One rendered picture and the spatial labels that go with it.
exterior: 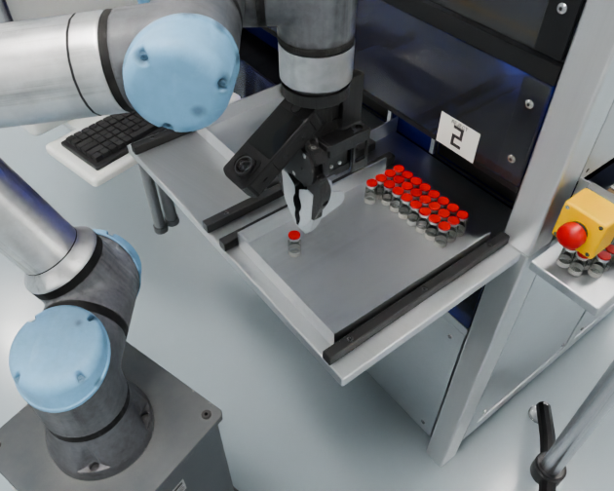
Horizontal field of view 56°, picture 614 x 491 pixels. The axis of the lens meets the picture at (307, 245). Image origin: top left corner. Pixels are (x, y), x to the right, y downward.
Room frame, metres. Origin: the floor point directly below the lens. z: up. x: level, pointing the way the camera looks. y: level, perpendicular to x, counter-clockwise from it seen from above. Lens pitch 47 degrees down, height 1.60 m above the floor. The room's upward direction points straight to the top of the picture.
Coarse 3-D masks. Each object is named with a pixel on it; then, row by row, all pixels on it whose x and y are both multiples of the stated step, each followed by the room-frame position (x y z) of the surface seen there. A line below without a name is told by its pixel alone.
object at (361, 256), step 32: (384, 160) 0.88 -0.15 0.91; (352, 192) 0.82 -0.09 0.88; (256, 224) 0.70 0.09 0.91; (288, 224) 0.73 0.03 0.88; (320, 224) 0.73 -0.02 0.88; (352, 224) 0.73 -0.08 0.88; (384, 224) 0.73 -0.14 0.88; (256, 256) 0.64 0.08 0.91; (288, 256) 0.66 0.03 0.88; (320, 256) 0.66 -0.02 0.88; (352, 256) 0.66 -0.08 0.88; (384, 256) 0.66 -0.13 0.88; (416, 256) 0.66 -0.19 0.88; (448, 256) 0.66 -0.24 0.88; (288, 288) 0.56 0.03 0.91; (320, 288) 0.59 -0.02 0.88; (352, 288) 0.59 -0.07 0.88; (384, 288) 0.59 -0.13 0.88; (320, 320) 0.50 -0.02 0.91; (352, 320) 0.50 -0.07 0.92
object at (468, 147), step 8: (440, 120) 0.84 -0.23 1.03; (448, 120) 0.83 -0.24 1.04; (456, 120) 0.81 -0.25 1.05; (440, 128) 0.84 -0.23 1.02; (448, 128) 0.82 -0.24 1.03; (464, 128) 0.80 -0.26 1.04; (440, 136) 0.83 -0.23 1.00; (448, 136) 0.82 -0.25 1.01; (464, 136) 0.79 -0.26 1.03; (472, 136) 0.78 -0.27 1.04; (448, 144) 0.82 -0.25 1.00; (456, 144) 0.80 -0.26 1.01; (464, 144) 0.79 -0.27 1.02; (472, 144) 0.78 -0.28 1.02; (456, 152) 0.80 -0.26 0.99; (464, 152) 0.79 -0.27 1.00; (472, 152) 0.78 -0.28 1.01; (472, 160) 0.77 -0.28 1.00
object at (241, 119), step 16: (256, 96) 1.11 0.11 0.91; (272, 96) 1.14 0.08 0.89; (224, 112) 1.06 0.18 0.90; (240, 112) 1.08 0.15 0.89; (256, 112) 1.09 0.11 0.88; (368, 112) 1.09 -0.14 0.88; (208, 128) 0.98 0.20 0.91; (224, 128) 1.03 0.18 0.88; (240, 128) 1.03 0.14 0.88; (256, 128) 1.03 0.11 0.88; (384, 128) 1.00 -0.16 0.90; (224, 144) 0.93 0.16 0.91; (240, 144) 0.97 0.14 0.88
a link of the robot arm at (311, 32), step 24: (264, 0) 0.49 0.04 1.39; (288, 0) 0.49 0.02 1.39; (312, 0) 0.49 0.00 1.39; (336, 0) 0.49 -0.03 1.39; (288, 24) 0.50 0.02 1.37; (312, 24) 0.49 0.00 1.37; (336, 24) 0.49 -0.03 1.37; (288, 48) 0.50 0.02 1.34; (312, 48) 0.49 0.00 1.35; (336, 48) 0.50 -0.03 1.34
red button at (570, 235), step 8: (568, 224) 0.60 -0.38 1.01; (576, 224) 0.60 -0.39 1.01; (560, 232) 0.60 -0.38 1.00; (568, 232) 0.59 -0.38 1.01; (576, 232) 0.59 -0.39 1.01; (584, 232) 0.59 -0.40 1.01; (560, 240) 0.59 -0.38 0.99; (568, 240) 0.58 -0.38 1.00; (576, 240) 0.58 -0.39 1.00; (584, 240) 0.58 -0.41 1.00; (568, 248) 0.58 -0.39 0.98
